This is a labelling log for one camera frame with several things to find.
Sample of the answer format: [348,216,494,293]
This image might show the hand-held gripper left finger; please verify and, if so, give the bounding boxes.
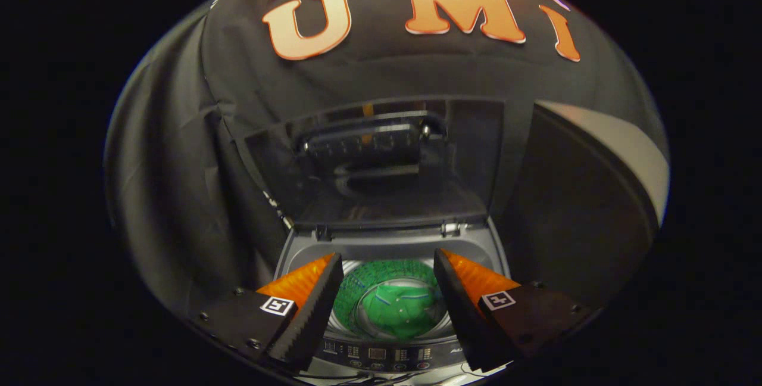
[188,252,345,372]

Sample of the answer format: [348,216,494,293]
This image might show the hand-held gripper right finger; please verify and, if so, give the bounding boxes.
[433,248,595,373]

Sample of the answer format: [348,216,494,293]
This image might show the green polo shirt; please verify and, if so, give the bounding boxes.
[333,260,448,341]

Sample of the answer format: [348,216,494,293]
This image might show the grey washing machine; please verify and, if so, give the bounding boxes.
[273,219,514,378]

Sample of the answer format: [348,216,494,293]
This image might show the grey cabinet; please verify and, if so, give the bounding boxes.
[512,100,670,315]

